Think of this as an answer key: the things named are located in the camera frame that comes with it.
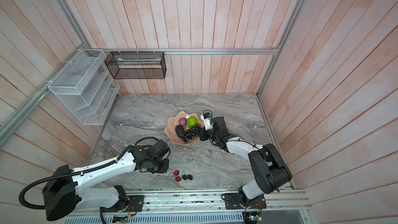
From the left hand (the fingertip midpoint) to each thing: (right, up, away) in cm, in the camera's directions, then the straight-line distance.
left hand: (165, 172), depth 78 cm
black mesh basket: (-26, +64, +29) cm, 75 cm away
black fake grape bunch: (+12, +18, +12) cm, 25 cm away
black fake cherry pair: (+10, -3, +2) cm, 10 cm away
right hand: (+16, +20, +11) cm, 28 cm away
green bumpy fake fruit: (+13, +25, +17) cm, 33 cm away
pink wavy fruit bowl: (0, +25, +23) cm, 34 cm away
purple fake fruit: (+7, +25, +20) cm, 32 cm away
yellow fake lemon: (+10, +21, +16) cm, 28 cm away
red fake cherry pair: (+5, -2, +4) cm, 6 cm away
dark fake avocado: (+5, +19, +17) cm, 26 cm away
